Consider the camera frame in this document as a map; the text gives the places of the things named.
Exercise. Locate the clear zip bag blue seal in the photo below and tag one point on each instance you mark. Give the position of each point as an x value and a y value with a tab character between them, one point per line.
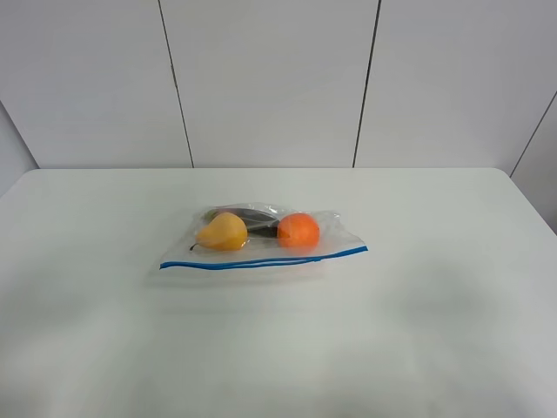
258	259

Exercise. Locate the dark purple eggplant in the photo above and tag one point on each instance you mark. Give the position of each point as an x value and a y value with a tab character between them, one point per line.
258	223

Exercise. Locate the orange fruit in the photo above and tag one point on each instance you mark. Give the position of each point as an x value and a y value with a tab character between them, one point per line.
298	231

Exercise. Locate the yellow pear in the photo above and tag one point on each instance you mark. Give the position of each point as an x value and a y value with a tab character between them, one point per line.
226	232

